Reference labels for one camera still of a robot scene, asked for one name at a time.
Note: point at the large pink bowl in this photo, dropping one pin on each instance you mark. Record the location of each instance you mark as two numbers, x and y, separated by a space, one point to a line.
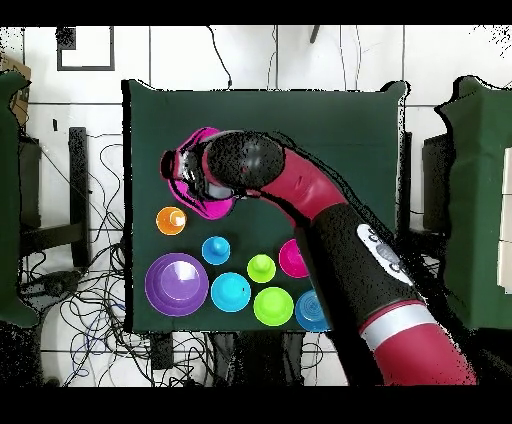
216 210

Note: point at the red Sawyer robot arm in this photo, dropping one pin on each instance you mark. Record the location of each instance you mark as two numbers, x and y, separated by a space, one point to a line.
304 188

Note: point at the orange cup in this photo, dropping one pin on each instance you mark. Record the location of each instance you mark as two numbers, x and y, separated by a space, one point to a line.
164 220

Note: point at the blue cup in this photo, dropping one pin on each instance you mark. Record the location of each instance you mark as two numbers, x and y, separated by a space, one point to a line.
216 252

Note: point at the large purple bowl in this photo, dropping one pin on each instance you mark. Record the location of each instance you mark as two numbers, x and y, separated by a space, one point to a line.
176 296

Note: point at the green cup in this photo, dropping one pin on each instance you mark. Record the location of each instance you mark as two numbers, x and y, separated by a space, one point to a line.
261 270

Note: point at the small cyan bowl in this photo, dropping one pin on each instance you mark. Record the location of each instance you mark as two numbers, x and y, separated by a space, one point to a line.
230 294

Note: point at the small red bowl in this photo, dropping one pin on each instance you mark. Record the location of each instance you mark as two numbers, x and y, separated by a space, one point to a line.
292 260

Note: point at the dark green tablecloth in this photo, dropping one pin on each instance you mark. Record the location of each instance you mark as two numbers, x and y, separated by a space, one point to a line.
320 112

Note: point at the dark grey machine base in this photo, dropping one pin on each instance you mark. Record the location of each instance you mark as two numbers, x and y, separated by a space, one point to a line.
56 284

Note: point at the green cloth side table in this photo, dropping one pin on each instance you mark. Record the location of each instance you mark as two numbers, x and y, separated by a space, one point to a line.
476 160
8 200

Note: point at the small green bowl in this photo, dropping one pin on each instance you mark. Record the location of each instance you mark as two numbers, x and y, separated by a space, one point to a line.
273 306

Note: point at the cardboard box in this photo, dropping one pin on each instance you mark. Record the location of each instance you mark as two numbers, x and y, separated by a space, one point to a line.
16 66

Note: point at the small blue bowl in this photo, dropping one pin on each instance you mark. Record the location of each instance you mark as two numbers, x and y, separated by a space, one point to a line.
310 312

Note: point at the white stacked boxes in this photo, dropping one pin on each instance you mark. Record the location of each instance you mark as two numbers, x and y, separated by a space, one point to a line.
507 180

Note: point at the black metal frame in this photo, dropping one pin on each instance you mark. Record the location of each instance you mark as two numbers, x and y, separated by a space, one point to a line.
79 180
436 180

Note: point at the black floor marker frame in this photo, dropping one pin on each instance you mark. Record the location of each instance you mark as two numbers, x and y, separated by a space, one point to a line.
66 38

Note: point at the black pedestal column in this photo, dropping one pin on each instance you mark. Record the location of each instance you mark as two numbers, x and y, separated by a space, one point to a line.
256 360

